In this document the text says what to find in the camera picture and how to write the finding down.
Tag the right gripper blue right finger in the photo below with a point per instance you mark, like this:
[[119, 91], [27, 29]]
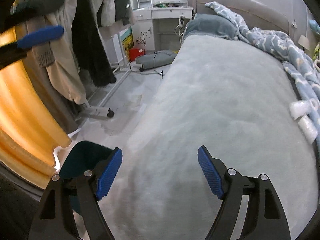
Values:
[[213, 170]]

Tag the bubble wrap roll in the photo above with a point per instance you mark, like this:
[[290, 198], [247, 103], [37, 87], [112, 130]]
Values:
[[303, 107], [308, 128]]

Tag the dark teal trash bin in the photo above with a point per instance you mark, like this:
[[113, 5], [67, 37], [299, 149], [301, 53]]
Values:
[[84, 156]]

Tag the brown knit cardigan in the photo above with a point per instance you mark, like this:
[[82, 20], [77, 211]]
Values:
[[63, 17]]

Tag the bubble wrap roll lower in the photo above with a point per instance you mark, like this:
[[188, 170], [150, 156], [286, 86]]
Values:
[[308, 128]]

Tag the white clothes rack base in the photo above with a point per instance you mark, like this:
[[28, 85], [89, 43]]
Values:
[[101, 108]]

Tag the blue patterned blanket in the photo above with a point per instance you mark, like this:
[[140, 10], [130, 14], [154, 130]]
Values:
[[278, 44]]

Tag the grey padded headboard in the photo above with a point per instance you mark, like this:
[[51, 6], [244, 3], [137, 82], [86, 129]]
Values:
[[255, 14]]

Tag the bedside lamp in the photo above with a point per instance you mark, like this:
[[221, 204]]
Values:
[[304, 42]]

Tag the white dressing table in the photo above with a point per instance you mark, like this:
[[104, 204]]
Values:
[[160, 24]]

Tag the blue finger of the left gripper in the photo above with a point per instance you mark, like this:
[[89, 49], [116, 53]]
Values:
[[41, 36], [29, 9]]

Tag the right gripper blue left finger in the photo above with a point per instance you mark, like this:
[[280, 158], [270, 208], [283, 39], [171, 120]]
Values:
[[108, 170]]

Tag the orange curtain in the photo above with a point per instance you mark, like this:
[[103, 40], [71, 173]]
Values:
[[29, 133]]

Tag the blue-grey pillow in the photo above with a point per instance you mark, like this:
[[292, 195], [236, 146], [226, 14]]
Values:
[[212, 25]]

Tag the red box on floor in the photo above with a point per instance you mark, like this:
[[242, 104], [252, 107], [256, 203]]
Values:
[[134, 53]]

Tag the grey-green bed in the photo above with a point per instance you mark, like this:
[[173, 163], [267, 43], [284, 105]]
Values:
[[232, 98]]

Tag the bubble wrap roll upper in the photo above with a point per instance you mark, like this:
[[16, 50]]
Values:
[[303, 107]]

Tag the black hanging coat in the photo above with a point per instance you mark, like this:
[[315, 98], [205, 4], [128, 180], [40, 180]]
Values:
[[88, 47]]

